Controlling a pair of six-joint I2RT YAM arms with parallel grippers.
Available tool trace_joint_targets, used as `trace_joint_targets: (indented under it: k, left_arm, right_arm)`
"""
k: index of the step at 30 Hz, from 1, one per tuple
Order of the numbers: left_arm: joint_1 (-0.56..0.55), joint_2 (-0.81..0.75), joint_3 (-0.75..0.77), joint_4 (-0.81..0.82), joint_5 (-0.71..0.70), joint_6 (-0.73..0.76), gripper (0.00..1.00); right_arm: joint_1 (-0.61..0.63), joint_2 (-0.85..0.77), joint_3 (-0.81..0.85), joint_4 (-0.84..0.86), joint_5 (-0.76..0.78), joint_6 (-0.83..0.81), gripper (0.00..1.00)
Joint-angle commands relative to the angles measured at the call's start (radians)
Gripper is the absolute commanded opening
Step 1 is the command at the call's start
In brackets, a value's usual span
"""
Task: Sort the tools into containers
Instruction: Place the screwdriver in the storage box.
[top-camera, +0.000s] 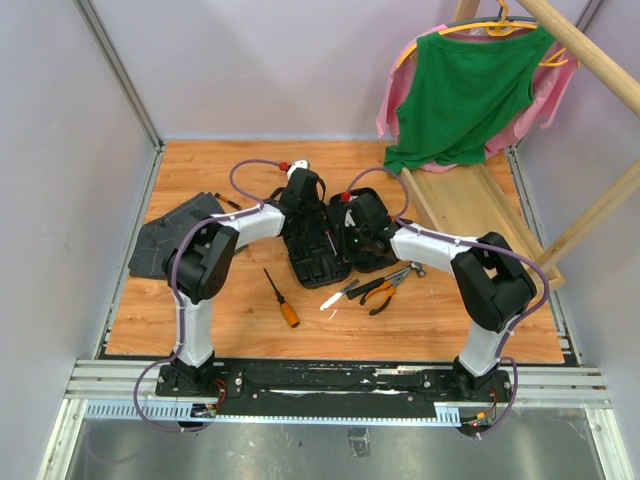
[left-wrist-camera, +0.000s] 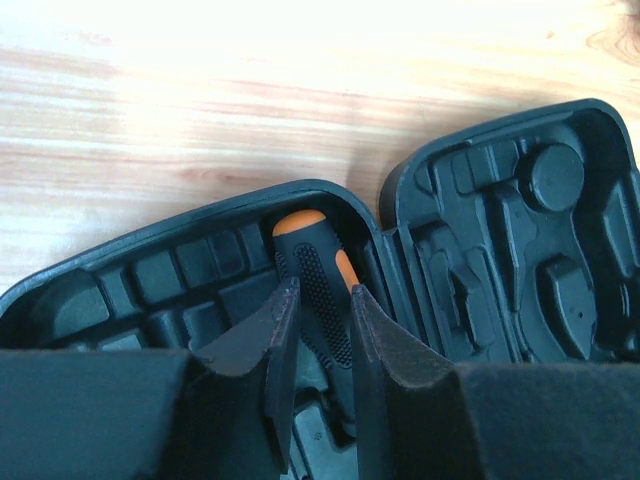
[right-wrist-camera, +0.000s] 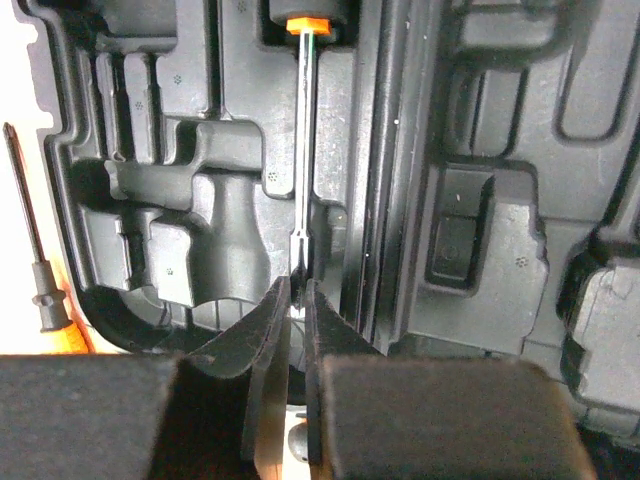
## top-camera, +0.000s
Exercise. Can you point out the grey checked cloth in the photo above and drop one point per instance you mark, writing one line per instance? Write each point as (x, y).
(159, 238)

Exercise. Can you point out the orange-handled screwdriver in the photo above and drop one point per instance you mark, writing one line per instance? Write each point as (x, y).
(287, 311)

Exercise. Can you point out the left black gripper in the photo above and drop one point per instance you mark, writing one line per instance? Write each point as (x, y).
(316, 212)

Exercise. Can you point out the black plastic tool case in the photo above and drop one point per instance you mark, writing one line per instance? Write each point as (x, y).
(309, 253)

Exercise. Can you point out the green sleeveless shirt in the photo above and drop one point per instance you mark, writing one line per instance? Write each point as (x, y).
(464, 93)

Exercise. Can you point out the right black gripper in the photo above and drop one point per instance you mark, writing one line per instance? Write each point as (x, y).
(349, 228)

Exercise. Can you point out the wooden tray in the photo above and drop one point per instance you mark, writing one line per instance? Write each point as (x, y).
(472, 201)

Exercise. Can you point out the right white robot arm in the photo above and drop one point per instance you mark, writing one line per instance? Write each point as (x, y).
(495, 288)

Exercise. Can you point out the claw hammer black handle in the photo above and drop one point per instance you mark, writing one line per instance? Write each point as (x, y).
(359, 291)

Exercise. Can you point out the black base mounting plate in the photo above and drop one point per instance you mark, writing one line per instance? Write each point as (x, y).
(331, 390)

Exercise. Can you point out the aluminium frame rail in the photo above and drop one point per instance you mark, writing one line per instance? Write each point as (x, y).
(105, 44)

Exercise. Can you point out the yellow clothes hanger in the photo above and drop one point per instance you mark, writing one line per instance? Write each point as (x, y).
(501, 26)

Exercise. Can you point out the small brown-handled screwdriver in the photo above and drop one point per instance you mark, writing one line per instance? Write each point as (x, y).
(227, 201)

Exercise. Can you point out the orange-black pliers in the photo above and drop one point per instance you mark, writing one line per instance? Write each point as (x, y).
(382, 292)

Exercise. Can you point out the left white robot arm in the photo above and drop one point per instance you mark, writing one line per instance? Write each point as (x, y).
(198, 269)

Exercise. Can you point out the wooden rack frame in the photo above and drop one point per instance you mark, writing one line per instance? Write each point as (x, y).
(583, 175)

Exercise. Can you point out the silver metal file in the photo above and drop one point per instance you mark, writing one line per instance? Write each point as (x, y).
(335, 297)

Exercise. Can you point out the black-handled screwdriver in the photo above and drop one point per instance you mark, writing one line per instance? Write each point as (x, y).
(332, 244)

